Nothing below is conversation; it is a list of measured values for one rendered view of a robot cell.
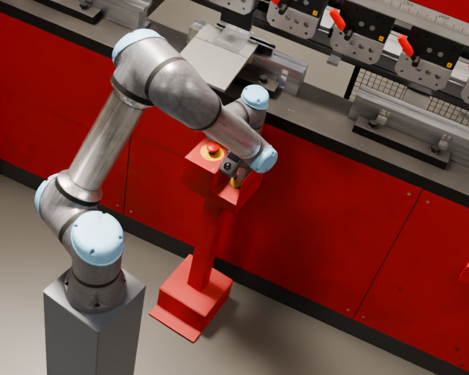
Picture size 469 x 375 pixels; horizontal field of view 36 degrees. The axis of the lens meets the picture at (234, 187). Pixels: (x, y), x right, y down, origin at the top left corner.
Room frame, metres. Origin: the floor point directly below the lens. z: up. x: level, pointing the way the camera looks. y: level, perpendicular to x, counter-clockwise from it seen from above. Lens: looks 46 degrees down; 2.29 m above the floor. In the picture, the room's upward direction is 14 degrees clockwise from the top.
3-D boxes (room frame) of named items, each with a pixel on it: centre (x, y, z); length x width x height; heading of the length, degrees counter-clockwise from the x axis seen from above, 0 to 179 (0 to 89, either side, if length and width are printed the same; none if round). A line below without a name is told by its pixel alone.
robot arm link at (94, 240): (0.99, 0.28, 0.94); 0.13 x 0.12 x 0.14; 49
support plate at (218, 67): (1.73, 0.15, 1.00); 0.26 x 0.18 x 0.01; 167
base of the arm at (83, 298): (0.98, 0.27, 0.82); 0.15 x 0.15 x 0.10
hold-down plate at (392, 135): (1.68, -0.46, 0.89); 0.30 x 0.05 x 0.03; 77
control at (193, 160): (1.54, 0.04, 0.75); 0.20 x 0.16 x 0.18; 69
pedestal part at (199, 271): (1.54, 0.04, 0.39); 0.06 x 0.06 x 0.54; 69
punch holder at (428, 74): (1.74, -0.44, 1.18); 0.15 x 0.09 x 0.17; 77
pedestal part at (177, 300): (1.51, 0.05, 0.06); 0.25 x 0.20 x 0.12; 159
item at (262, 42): (1.87, 0.08, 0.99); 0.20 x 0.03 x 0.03; 77
